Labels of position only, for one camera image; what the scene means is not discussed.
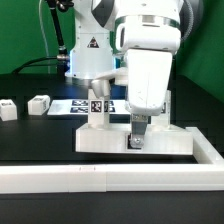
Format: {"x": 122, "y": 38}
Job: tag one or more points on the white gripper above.
{"x": 148, "y": 76}

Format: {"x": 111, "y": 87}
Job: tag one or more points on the white square tabletop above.
{"x": 117, "y": 138}

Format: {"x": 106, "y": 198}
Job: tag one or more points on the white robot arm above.
{"x": 132, "y": 42}

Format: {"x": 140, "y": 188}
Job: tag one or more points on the white L-shaped obstacle fence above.
{"x": 206, "y": 174}

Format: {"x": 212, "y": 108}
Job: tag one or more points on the white marker sheet with tags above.
{"x": 80, "y": 107}

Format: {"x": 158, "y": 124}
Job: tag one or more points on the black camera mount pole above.
{"x": 62, "y": 6}

